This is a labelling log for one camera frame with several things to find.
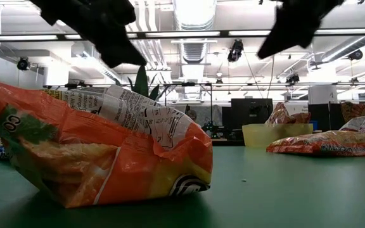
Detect black partition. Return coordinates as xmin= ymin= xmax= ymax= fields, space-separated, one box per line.
xmin=307 ymin=103 xmax=345 ymax=131

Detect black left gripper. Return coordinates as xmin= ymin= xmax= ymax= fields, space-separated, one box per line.
xmin=30 ymin=0 xmax=148 ymax=68

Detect white pillar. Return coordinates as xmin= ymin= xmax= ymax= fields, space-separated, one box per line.
xmin=307 ymin=84 xmax=338 ymax=105

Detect silver ceiling duct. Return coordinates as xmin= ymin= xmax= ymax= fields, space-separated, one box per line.
xmin=172 ymin=0 xmax=217 ymax=64

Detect yellow plastic bin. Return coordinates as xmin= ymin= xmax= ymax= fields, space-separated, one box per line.
xmin=241 ymin=122 xmax=314 ymax=149

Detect green snake plant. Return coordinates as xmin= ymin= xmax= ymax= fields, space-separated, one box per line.
xmin=127 ymin=65 xmax=170 ymax=101

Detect black computer monitor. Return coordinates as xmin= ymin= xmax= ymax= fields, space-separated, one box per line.
xmin=231 ymin=98 xmax=274 ymax=126

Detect snack packets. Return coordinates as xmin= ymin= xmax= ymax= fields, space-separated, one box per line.
xmin=264 ymin=101 xmax=294 ymax=125

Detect green table mat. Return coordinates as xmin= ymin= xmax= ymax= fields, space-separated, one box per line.
xmin=0 ymin=145 xmax=365 ymax=228

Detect orange mandala tapestry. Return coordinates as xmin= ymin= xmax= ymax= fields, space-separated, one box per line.
xmin=340 ymin=101 xmax=365 ymax=123

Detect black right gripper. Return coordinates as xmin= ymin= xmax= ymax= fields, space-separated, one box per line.
xmin=257 ymin=0 xmax=345 ymax=60

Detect orange chicken noodle packet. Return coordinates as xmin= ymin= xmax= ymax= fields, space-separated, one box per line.
xmin=266 ymin=130 xmax=365 ymax=158
xmin=0 ymin=77 xmax=214 ymax=209

